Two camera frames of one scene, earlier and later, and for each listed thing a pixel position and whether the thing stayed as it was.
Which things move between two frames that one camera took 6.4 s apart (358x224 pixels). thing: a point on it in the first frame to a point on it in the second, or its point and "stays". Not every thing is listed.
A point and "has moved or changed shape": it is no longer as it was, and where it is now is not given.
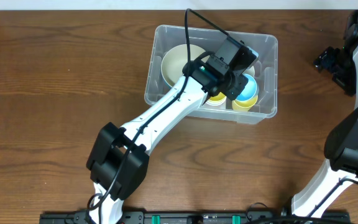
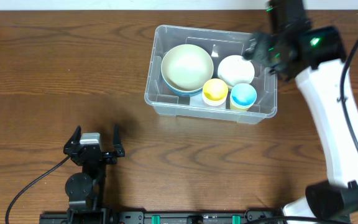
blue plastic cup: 250,89 has moved or changed shape
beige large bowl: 174,60 stays
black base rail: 192,217 stays
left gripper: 238,86 to 96,154
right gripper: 327,59 to 266,51
